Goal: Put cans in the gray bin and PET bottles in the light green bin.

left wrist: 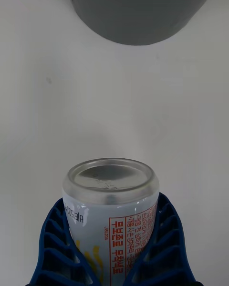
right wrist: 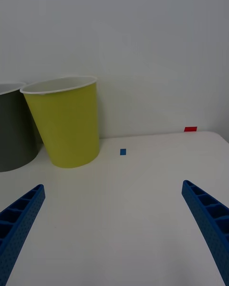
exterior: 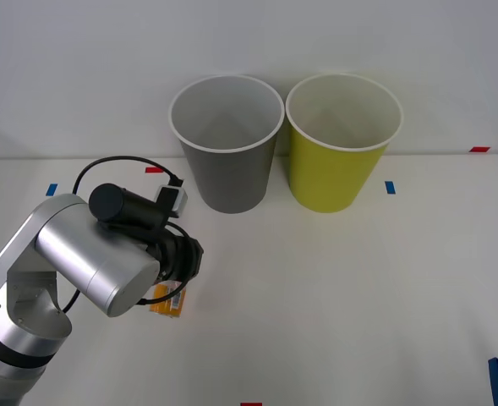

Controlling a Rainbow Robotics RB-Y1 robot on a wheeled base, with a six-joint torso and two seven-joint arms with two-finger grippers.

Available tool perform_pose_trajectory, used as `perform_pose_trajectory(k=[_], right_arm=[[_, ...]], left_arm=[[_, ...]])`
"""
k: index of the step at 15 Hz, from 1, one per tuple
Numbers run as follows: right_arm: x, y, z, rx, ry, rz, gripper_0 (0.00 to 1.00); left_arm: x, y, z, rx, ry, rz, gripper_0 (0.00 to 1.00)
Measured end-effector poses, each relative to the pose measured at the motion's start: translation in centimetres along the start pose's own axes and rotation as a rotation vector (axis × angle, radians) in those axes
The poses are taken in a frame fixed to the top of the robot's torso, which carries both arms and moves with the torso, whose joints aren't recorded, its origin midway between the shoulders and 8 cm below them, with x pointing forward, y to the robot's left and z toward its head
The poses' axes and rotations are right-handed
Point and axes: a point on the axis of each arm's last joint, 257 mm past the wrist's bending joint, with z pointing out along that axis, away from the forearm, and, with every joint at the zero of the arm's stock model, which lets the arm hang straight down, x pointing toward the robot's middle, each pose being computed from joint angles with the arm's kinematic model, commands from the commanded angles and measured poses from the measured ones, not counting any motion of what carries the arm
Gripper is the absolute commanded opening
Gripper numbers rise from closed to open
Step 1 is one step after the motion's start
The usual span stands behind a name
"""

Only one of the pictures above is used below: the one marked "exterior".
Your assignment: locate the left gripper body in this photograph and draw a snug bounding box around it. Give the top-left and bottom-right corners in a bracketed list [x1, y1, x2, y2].
[145, 230, 205, 284]

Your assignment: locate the orange and pink drink can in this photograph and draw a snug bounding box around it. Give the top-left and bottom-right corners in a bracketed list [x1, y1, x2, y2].
[148, 278, 190, 319]

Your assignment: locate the grey plastic bin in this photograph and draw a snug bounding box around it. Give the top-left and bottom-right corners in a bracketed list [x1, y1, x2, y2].
[167, 74, 285, 215]

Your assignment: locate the yellow-green plastic bin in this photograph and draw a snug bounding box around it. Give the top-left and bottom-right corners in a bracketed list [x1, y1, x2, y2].
[285, 73, 404, 214]

